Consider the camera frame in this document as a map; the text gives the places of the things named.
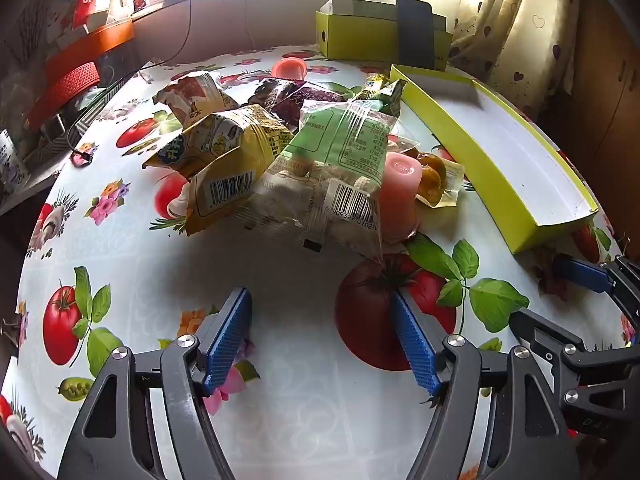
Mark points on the yellow-green cardboard box lid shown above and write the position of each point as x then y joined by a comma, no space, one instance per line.
500,125

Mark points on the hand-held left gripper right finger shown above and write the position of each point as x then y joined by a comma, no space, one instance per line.
415,345

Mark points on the wooden cabinet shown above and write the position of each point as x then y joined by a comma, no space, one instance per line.
605,85

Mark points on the green clear snack packet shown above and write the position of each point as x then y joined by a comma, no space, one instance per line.
325,150

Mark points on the pink jelly cup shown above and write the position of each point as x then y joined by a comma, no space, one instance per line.
400,185
290,67

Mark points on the fruit print tablecloth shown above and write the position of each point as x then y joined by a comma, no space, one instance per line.
150,270

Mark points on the white printed cup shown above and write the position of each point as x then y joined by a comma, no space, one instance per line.
12,160

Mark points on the yellow-green cardboard box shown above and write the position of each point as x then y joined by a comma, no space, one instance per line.
350,35

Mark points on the heart print curtain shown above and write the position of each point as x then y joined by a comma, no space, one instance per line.
505,25

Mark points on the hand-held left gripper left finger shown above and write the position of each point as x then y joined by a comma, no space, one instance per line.
230,340

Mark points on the red basket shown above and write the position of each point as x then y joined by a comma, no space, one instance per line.
65,85

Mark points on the small green snack packet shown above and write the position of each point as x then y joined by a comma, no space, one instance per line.
385,97

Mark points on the black smartphone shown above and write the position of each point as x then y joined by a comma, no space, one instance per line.
415,30

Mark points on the red-brown snack packet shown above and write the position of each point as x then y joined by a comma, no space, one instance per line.
192,92

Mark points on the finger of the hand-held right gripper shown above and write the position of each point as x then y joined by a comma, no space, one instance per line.
582,274
532,330

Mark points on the purple snack packet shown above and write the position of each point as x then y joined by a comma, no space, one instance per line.
285,95

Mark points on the yellow chip bag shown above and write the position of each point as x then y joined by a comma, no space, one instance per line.
225,160

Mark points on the clear braised egg packet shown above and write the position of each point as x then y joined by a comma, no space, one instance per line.
432,175

